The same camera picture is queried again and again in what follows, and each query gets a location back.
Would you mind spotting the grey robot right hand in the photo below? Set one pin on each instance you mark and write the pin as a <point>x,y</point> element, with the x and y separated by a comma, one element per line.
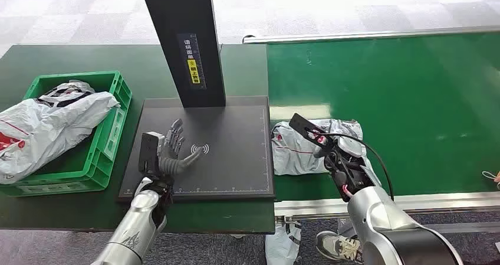
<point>351,146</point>

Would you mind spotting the green plastic basket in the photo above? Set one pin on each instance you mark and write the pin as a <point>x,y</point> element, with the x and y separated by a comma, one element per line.
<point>99,153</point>

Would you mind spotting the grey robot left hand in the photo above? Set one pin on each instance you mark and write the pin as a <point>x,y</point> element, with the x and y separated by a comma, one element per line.
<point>172,165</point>

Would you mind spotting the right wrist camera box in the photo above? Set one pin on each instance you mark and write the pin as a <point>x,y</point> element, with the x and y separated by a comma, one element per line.
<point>302,124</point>

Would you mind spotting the grey conveyor frame bar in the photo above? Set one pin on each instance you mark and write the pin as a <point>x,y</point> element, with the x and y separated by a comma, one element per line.
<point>461,227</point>

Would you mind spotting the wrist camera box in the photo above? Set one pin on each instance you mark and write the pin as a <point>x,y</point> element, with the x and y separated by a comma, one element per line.
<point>302,124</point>
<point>149,153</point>

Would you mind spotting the grey red printed package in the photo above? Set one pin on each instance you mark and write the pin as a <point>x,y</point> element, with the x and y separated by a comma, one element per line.
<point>293,157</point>

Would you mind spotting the person's grey sneaker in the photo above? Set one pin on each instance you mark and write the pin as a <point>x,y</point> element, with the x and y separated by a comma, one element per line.
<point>336,247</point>

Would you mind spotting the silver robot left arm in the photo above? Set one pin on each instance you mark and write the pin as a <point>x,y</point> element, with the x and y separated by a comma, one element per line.
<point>133,228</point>

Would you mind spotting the person's hand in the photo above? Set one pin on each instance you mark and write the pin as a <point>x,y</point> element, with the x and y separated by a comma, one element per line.
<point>497,178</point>

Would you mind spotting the black weighing scale platform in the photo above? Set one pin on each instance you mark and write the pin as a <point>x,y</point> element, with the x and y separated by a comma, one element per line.
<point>234,153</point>

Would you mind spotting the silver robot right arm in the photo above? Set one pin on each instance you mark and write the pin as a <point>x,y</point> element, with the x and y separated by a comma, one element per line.
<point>386,224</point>

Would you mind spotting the white plastic bag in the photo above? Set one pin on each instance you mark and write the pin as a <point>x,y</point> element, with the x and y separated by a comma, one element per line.
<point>282,245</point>

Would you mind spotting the large white plastic package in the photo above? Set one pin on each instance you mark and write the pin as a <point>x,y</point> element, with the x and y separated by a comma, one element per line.
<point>47,130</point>

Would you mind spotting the dark green table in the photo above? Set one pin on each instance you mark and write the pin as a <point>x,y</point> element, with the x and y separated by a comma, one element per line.
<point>58,58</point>

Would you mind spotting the metal conveyor side rail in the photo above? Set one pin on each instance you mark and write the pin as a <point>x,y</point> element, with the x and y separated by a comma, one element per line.
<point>371,35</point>
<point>429,201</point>

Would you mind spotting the white black printed package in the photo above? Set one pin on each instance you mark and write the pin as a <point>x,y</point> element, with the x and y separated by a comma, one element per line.
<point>66,91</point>

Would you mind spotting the green conveyor belt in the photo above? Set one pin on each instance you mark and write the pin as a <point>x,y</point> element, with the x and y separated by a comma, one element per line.
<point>410,110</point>

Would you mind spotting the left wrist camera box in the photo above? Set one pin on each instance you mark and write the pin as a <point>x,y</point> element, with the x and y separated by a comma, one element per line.
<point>149,153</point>

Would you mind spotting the black scale column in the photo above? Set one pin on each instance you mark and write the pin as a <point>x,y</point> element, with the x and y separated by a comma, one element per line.
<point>183,21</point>

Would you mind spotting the black yellow column label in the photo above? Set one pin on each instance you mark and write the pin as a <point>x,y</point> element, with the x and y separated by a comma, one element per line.
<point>192,60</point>

